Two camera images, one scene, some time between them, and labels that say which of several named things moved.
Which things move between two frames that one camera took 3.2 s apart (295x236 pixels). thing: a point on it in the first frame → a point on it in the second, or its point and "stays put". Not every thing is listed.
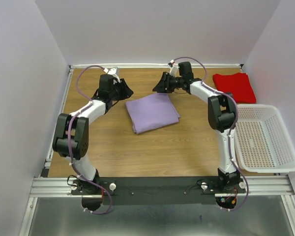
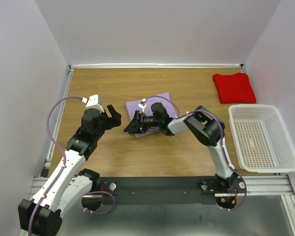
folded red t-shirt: [238, 85] stays put
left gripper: [126, 92] → [115, 120]
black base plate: [189, 190] stays put
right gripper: [162, 87] → [136, 126]
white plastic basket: [262, 142] stays put
